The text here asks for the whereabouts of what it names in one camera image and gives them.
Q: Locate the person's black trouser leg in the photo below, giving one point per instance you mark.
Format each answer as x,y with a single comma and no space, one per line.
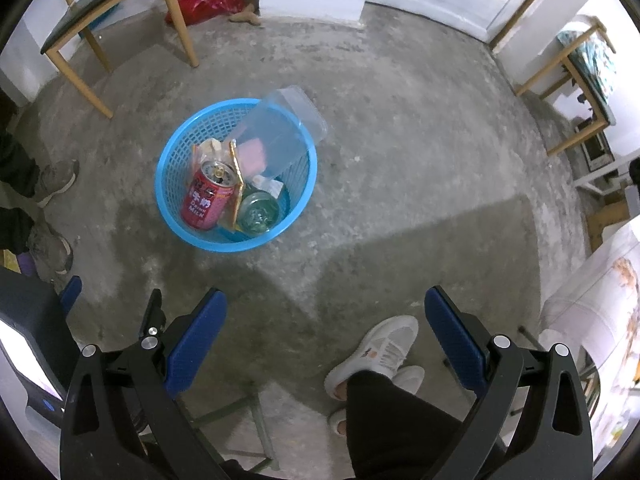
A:
400,425

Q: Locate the person's white sneaker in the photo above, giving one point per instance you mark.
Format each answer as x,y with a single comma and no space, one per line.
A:
412,377
385,345

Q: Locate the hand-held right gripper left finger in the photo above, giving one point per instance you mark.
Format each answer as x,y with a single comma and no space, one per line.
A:
195,345

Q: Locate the floral cushion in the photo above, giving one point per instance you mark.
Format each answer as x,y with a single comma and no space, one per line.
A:
597,70

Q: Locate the pink packet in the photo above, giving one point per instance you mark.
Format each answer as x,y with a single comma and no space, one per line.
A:
251,156

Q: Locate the yellow cardboard box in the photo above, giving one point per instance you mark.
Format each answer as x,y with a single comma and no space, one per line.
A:
235,175

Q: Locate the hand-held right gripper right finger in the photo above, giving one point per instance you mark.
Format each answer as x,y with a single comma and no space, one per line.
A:
455,345

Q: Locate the green plastic bottle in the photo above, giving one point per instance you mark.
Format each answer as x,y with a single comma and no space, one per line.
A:
257,212

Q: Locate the red plastic bag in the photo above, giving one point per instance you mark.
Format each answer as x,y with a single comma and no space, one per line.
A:
205,2

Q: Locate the blue plastic basket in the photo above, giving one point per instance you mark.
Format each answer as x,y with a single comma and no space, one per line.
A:
170,200

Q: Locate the clear plastic container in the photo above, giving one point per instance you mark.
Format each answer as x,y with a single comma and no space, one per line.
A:
280,125

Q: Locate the purple cloth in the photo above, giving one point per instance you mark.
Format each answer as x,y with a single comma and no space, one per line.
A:
27,265

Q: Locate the beige snack wrapper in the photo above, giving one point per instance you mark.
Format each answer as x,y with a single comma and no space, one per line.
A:
212,149

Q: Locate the red drink can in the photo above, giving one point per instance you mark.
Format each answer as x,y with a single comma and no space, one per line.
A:
205,205

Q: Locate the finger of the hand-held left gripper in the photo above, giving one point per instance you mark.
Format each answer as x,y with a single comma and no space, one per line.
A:
152,317
71,295

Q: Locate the brown root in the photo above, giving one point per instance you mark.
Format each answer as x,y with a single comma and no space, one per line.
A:
247,17

